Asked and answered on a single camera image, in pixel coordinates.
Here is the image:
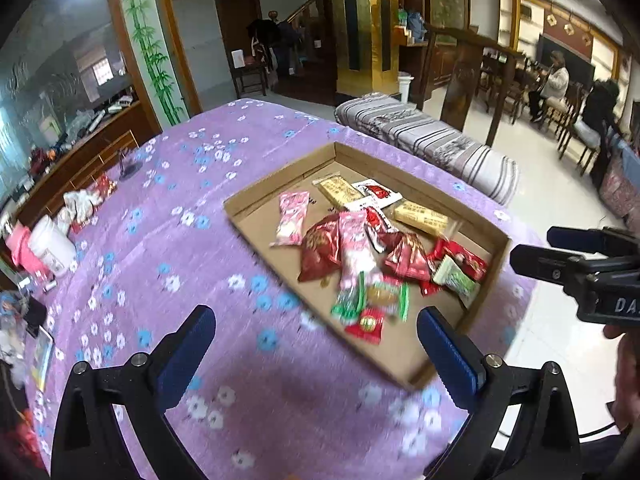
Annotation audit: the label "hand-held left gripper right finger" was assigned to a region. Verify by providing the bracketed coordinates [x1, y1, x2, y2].
[416, 306, 581, 480]

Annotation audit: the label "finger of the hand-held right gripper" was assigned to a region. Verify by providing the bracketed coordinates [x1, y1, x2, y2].
[510, 244, 601, 286]
[546, 226, 640, 258]

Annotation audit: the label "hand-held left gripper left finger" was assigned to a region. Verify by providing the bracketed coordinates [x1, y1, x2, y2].
[50, 304, 217, 480]

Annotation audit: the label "green and white snack packet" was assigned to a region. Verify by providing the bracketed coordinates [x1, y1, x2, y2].
[432, 255, 481, 308]

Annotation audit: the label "red packet with green mark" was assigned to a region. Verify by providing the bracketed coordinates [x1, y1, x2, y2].
[345, 307, 387, 345]

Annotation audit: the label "green and brown candy packet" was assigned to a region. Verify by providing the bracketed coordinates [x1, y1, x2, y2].
[367, 280, 401, 308]

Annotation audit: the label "dark red foil packet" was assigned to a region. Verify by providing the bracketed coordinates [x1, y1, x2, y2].
[382, 232, 433, 281]

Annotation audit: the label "long green snack packet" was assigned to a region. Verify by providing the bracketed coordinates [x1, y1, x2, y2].
[330, 272, 368, 323]

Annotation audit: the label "yellow cake packet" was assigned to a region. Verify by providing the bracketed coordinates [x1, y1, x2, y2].
[312, 175, 363, 211]
[392, 200, 458, 238]

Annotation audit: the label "white and red snack packet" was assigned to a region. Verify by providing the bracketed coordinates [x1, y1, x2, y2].
[364, 207, 401, 253]
[351, 178, 404, 211]

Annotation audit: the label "small pink snack packet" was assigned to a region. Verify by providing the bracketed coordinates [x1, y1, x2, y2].
[337, 210, 378, 291]

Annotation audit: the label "shallow cardboard box tray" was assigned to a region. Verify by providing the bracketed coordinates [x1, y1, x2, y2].
[222, 141, 511, 392]

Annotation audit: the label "dark red snack bag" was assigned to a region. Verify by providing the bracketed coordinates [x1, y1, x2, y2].
[297, 212, 343, 283]

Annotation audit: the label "person's right hand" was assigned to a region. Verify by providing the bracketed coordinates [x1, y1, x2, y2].
[602, 324, 640, 428]

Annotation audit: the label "pink floral fabric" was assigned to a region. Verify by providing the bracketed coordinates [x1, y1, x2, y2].
[597, 152, 640, 218]

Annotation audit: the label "purple floral blanket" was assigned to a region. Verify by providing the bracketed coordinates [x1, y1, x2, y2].
[20, 99, 538, 480]

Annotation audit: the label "wooden dining chair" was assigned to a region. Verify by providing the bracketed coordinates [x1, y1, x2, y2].
[555, 85, 608, 176]

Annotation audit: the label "colourful booklet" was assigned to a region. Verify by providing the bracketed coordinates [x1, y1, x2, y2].
[30, 330, 55, 393]

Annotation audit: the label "black wallet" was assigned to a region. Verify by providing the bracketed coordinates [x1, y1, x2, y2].
[22, 295, 48, 338]

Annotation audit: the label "large pink snack packet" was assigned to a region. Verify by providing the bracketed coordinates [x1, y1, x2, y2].
[270, 191, 311, 248]

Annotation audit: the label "white plastic jar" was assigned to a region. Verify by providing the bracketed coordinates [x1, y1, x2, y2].
[27, 215, 78, 278]

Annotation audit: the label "white crumpled cloth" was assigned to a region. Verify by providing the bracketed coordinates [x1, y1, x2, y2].
[56, 189, 103, 228]

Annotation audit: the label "red patterned packet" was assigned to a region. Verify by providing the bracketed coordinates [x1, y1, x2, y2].
[90, 172, 118, 198]

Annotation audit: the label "red plastic bag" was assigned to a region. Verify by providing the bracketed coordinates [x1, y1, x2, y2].
[0, 410, 46, 471]

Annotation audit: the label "pink cup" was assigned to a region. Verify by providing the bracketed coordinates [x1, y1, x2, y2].
[4, 224, 51, 281]

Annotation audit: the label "dark wooden armchair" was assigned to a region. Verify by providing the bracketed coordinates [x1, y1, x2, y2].
[420, 25, 531, 148]

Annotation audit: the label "small black stand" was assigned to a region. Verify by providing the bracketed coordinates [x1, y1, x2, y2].
[117, 149, 143, 181]

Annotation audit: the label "blue bag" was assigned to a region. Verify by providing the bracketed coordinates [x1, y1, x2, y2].
[405, 7, 426, 41]

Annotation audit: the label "small wooden chair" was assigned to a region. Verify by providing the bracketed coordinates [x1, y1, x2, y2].
[230, 47, 268, 100]

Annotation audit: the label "wooden glass cabinet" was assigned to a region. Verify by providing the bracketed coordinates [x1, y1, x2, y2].
[0, 0, 201, 221]

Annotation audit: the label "gold and black pillar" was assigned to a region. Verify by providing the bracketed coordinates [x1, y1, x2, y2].
[327, 0, 401, 106]

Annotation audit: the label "dark hanging clothes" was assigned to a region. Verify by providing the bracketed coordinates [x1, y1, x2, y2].
[246, 17, 286, 76]

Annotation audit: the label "brown wooden door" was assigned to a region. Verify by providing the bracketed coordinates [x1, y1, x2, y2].
[212, 0, 263, 96]

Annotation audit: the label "dark wall board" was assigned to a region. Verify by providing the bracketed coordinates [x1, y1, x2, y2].
[537, 34, 597, 86]

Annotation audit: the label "bamboo wall painting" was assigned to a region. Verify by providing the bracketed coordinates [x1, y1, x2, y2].
[117, 0, 193, 128]

